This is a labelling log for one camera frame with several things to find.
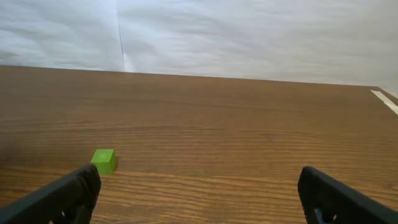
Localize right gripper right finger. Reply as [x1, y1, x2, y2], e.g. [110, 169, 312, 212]
[297, 166, 398, 224]

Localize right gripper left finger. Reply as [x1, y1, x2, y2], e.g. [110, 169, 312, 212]
[0, 164, 102, 224]

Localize green cube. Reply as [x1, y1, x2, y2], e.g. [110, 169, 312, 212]
[90, 149, 118, 175]

